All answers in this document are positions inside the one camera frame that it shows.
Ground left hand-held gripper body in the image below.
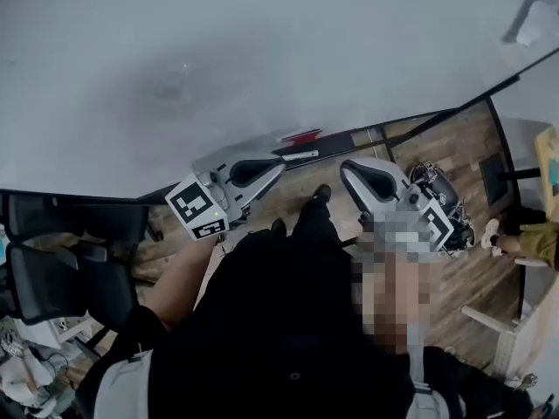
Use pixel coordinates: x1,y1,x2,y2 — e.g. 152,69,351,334
164,150,251,242

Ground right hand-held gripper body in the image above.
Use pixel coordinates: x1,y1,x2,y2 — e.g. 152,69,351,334
359,180,456,262

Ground black marker pen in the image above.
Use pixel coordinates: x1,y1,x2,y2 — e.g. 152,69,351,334
280,148,321,162

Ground person's left forearm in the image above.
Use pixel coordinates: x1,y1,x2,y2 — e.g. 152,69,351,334
152,235,220,332

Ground person's right forearm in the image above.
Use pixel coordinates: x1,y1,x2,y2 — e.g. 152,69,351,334
352,255,434,358

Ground large white whiteboard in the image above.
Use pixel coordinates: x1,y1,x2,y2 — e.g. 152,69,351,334
0,0,559,203

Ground person's black trousers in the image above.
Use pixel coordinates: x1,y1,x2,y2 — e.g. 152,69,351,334
243,194,347,258

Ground black flat panel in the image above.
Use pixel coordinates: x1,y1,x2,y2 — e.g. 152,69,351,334
478,151,512,208

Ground white wooden stool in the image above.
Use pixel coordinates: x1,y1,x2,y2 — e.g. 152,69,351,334
459,272,552,384

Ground person in dark shirt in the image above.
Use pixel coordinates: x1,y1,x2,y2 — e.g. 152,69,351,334
73,229,535,419

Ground wooden toy board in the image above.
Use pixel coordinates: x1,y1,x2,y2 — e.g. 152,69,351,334
533,124,559,224

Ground crumpled white paper sheet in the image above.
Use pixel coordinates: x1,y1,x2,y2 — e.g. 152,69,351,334
501,0,559,48

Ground grey shoulder strap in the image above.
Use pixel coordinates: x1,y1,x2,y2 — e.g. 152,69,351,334
407,347,447,419
93,348,155,419

